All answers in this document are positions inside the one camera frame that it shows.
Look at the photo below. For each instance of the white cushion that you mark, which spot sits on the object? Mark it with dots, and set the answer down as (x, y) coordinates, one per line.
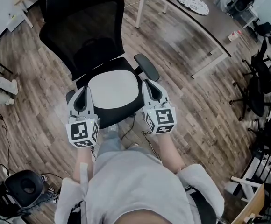
(113, 87)

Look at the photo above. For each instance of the black stool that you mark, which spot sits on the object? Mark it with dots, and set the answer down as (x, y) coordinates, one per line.
(24, 188)

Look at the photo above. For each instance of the dark table with white legs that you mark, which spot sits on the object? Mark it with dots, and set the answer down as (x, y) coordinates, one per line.
(196, 20)

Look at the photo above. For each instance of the person's right shoe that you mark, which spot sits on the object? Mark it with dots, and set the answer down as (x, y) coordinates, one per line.
(132, 145)

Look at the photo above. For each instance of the wooden board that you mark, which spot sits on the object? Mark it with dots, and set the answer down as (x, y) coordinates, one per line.
(252, 206)

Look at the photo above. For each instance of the person's head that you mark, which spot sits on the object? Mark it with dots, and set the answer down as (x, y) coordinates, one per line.
(154, 218)

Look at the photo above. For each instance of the black swivel chair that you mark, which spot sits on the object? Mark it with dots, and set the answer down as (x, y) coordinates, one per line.
(259, 78)

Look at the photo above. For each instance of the round patterned mat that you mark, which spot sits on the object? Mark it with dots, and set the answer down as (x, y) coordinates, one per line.
(191, 2)

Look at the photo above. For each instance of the person's left shoe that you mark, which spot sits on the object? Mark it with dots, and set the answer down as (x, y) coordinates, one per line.
(111, 128)

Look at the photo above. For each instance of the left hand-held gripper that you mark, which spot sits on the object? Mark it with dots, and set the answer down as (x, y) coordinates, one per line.
(81, 132)

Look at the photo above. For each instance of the black waist bag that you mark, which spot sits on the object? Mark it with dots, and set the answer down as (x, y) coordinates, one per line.
(203, 206)

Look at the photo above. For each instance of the person's blue jeans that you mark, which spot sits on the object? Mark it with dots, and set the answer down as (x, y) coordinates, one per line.
(109, 146)

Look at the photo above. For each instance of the white metal rack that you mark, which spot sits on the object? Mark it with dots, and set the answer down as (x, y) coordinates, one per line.
(254, 178)

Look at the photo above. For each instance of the person's light shirt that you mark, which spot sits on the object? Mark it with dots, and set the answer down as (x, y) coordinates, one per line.
(135, 188)

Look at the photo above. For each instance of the red white bottle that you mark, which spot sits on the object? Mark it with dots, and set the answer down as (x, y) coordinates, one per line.
(234, 35)

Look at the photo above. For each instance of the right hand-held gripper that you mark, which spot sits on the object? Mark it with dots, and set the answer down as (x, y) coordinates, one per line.
(161, 118)

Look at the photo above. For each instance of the white box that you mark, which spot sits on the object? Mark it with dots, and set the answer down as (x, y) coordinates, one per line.
(16, 21)

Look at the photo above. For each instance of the person's shoe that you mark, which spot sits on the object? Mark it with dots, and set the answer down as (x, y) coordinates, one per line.
(132, 145)
(111, 128)

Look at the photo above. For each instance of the person's right forearm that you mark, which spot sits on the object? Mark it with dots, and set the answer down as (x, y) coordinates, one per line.
(168, 153)

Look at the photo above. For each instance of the person's left forearm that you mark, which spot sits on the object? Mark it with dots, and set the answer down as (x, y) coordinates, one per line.
(84, 164)

